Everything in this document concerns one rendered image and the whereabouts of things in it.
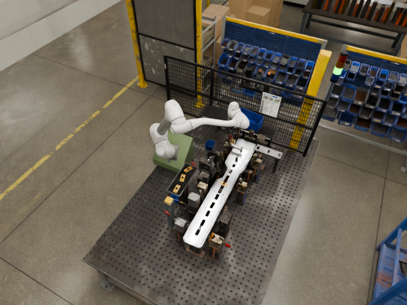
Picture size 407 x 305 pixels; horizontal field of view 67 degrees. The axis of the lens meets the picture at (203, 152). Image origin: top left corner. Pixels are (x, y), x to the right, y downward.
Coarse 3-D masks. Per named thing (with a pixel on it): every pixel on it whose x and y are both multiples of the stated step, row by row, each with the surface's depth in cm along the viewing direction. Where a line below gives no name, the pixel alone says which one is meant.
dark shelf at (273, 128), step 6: (210, 108) 376; (216, 108) 376; (204, 114) 369; (210, 114) 369; (216, 114) 369; (222, 114) 369; (234, 126) 356; (264, 126) 356; (270, 126) 356; (276, 126) 356; (258, 132) 350; (264, 132) 350; (270, 132) 350; (270, 138) 344
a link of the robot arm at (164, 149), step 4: (164, 140) 326; (156, 144) 326; (160, 144) 321; (164, 144) 323; (168, 144) 327; (156, 148) 321; (160, 148) 319; (164, 148) 319; (168, 148) 322; (172, 148) 330; (156, 152) 322; (160, 152) 319; (164, 152) 319; (168, 152) 322; (172, 152) 329; (160, 156) 322; (164, 156) 322; (168, 156) 326; (172, 156) 334
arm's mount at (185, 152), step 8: (168, 136) 346; (176, 136) 343; (184, 136) 341; (176, 144) 343; (184, 144) 340; (192, 144) 343; (184, 152) 340; (192, 152) 353; (160, 160) 349; (176, 160) 343; (184, 160) 340; (192, 160) 363; (168, 168) 352; (176, 168) 344
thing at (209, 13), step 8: (208, 8) 561; (216, 8) 562; (224, 8) 562; (208, 16) 540; (216, 16) 540; (232, 16) 608; (208, 24) 522; (216, 24) 525; (216, 32) 537; (216, 40) 583; (208, 48) 584; (216, 48) 548; (216, 56) 560; (216, 64) 571; (216, 72) 584
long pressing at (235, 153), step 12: (240, 144) 341; (252, 144) 341; (228, 156) 328; (240, 156) 329; (228, 168) 317; (240, 168) 318; (216, 180) 307; (228, 180) 307; (216, 192) 297; (228, 192) 298; (204, 204) 289; (216, 204) 289; (204, 216) 280; (216, 216) 280; (192, 228) 272; (204, 228) 272; (192, 240) 264; (204, 240) 265
